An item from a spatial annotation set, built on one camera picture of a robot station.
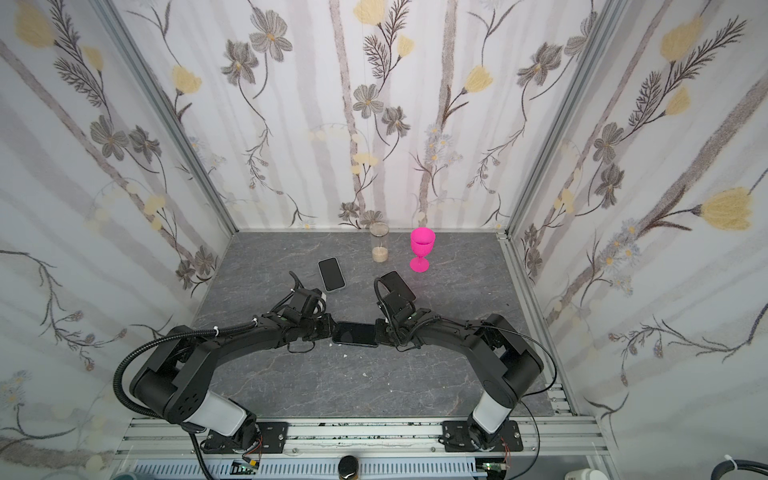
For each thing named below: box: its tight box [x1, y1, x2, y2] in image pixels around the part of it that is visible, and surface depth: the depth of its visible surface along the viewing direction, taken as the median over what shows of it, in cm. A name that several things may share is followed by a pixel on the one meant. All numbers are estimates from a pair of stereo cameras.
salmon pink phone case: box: [380, 271, 417, 302], surface depth 107 cm
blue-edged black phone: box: [380, 271, 416, 301], surface depth 107 cm
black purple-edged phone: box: [318, 257, 346, 291], surface depth 110 cm
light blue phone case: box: [317, 256, 347, 293], surface depth 110 cm
